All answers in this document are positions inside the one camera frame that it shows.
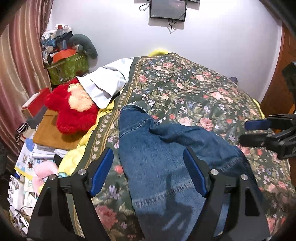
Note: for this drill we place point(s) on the brown wooden door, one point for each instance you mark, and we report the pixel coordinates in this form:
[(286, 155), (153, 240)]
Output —
[(273, 100)]

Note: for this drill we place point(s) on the blue denim jacket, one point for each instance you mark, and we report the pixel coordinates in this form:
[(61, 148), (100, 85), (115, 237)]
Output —
[(163, 195)]

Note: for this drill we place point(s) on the brown wooden board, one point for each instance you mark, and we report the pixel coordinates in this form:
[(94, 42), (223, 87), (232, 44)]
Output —
[(48, 135)]

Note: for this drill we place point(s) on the orange box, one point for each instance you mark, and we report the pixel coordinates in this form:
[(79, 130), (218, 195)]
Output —
[(63, 54)]

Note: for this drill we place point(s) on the striped pink curtain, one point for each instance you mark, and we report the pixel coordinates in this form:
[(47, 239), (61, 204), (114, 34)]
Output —
[(22, 69)]

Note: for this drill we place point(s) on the white pillow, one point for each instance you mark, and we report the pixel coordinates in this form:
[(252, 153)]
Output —
[(105, 82)]

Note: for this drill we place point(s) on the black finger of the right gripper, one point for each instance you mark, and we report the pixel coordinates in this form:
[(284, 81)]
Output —
[(282, 143), (265, 124)]

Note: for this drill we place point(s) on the yellow blanket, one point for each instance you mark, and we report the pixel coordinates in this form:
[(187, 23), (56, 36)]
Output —
[(152, 84)]

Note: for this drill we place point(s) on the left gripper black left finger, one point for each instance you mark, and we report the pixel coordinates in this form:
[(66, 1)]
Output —
[(64, 209)]

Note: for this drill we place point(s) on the pink plush toy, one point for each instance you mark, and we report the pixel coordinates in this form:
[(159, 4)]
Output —
[(42, 170)]

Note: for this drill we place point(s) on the red plush toy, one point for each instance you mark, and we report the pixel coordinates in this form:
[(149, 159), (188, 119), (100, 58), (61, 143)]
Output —
[(76, 111)]

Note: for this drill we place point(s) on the red box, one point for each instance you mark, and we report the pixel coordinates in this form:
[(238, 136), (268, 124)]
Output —
[(34, 104)]

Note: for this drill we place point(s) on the green floral bedspread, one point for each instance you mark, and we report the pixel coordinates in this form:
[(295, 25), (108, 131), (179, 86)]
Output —
[(219, 107)]

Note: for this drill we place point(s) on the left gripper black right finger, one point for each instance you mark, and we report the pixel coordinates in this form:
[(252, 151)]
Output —
[(231, 211)]

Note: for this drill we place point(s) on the black wall monitor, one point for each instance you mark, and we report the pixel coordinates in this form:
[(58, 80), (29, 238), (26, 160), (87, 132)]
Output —
[(194, 1), (168, 9)]

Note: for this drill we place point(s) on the green floral storage box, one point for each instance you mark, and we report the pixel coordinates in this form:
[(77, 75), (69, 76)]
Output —
[(68, 68)]

